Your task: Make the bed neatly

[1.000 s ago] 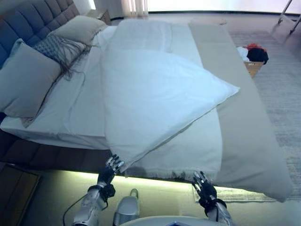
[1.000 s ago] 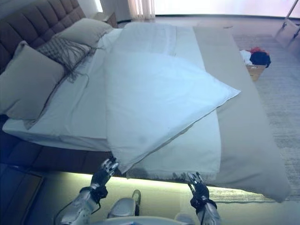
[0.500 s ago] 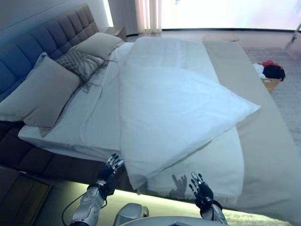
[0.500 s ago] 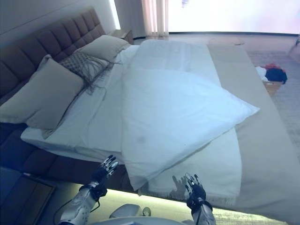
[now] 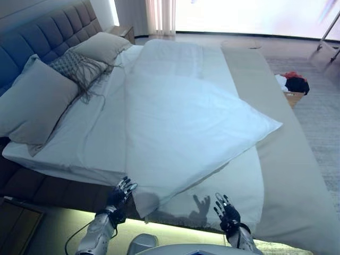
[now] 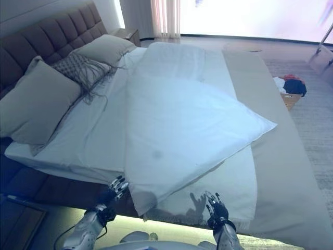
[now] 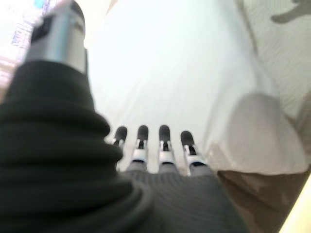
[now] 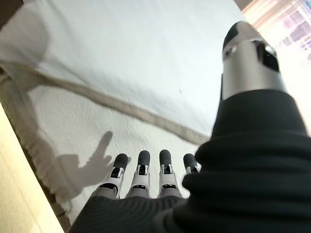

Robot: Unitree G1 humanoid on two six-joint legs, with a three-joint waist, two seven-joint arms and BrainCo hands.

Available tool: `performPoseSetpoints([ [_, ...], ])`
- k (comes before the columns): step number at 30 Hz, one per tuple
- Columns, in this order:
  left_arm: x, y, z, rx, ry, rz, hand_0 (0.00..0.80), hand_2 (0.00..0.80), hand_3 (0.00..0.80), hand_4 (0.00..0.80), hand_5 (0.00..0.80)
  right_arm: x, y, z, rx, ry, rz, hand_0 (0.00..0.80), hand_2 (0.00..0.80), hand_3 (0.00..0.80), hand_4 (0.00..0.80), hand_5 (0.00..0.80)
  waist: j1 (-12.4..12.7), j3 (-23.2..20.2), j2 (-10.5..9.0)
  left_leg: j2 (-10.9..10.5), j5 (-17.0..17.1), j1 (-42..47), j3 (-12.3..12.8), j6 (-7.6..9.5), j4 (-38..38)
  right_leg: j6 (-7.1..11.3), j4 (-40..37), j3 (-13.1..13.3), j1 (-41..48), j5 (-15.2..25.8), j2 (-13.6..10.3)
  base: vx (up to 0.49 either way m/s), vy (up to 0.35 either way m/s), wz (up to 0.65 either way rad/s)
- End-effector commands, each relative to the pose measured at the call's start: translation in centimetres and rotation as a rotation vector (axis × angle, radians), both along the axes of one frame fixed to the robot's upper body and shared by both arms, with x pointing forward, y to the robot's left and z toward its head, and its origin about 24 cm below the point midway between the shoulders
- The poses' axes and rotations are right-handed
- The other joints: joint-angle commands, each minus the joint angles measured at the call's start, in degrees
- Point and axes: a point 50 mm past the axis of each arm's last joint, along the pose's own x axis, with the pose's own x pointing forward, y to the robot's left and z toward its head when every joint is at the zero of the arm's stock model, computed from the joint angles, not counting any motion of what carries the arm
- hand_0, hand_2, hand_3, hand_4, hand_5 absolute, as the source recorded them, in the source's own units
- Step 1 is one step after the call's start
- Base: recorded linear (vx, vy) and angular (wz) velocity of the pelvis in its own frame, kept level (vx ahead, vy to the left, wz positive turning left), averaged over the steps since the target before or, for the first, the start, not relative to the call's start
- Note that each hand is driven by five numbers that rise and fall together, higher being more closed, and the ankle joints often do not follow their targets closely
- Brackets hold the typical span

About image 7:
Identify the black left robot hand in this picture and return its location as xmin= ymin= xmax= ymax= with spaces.
xmin=0 ymin=0 xmax=248 ymax=233

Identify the white duvet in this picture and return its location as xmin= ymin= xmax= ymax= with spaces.
xmin=82 ymin=0 xmax=309 ymax=175

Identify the cream woven fringed blanket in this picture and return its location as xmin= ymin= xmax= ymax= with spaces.
xmin=234 ymin=0 xmax=311 ymax=122

